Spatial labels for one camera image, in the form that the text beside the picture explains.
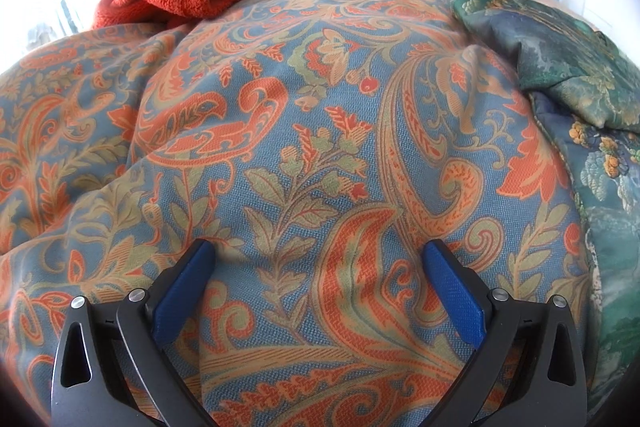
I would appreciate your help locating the orange blue paisley bedspread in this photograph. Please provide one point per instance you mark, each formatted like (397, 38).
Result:
(300, 147)

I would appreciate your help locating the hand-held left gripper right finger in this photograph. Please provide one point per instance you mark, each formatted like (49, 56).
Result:
(457, 297)

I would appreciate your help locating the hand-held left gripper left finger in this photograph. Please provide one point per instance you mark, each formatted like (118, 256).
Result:
(182, 292)

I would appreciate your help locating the green landscape print jacket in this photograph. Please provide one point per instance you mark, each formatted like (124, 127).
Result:
(585, 82)

